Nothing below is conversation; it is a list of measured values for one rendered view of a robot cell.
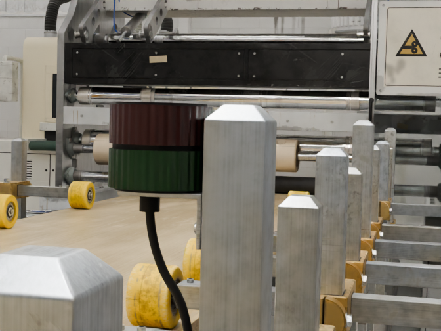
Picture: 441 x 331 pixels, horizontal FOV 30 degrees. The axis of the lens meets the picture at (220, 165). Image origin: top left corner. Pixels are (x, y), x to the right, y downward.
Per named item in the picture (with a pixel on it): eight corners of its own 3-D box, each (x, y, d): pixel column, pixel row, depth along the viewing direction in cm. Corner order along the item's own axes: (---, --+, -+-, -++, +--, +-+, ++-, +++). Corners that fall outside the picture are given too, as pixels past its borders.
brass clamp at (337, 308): (359, 318, 104) (360, 279, 104) (350, 346, 91) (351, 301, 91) (310, 314, 106) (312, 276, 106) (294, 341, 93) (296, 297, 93)
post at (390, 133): (390, 275, 269) (396, 128, 266) (390, 277, 265) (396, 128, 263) (380, 274, 270) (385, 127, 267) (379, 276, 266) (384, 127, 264)
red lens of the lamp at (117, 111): (223, 144, 50) (224, 108, 50) (197, 146, 44) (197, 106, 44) (129, 141, 51) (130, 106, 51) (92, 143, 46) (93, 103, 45)
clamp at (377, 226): (385, 240, 177) (386, 217, 177) (382, 249, 164) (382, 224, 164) (356, 238, 179) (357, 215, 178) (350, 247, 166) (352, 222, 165)
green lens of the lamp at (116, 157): (222, 185, 50) (222, 149, 50) (195, 193, 44) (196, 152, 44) (128, 181, 52) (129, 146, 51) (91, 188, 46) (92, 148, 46)
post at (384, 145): (383, 320, 220) (390, 140, 218) (382, 322, 217) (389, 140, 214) (370, 318, 221) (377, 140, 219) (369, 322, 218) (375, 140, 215)
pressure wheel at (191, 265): (225, 229, 130) (214, 263, 124) (230, 267, 134) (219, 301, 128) (189, 227, 131) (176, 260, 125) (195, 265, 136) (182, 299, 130)
